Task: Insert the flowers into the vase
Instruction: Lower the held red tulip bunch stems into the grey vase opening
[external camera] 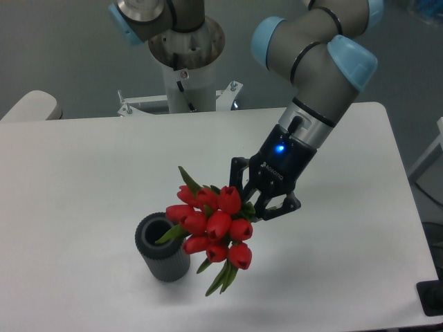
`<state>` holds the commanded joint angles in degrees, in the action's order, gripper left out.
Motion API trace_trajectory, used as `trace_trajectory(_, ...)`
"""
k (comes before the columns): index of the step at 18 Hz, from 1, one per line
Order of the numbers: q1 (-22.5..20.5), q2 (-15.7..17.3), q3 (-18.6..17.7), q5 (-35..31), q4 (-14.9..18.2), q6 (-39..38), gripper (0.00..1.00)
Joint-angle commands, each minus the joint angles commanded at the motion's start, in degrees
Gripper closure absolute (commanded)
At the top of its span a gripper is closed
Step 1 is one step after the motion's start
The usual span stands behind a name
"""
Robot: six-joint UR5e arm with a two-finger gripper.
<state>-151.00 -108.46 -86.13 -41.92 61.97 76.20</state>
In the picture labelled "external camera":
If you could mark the white pedestal base frame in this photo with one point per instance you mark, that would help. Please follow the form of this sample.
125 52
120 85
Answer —
224 100

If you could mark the black cable grommet box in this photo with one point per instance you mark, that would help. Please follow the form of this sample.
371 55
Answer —
430 296

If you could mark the white furniture frame right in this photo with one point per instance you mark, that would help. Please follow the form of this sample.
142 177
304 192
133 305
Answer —
425 160

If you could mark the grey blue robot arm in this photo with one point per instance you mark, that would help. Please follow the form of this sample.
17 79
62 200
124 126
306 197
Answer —
316 53

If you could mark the beige chair backrest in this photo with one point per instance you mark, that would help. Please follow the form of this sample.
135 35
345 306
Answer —
34 106

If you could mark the red tulip bouquet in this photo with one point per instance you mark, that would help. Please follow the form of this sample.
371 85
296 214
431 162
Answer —
214 221

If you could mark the dark grey ribbed vase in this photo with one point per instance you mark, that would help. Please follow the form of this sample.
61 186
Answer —
167 261

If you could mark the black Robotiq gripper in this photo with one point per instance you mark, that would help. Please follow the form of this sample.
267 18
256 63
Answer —
273 171

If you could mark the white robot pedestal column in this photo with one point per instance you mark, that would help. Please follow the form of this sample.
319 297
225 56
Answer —
188 60

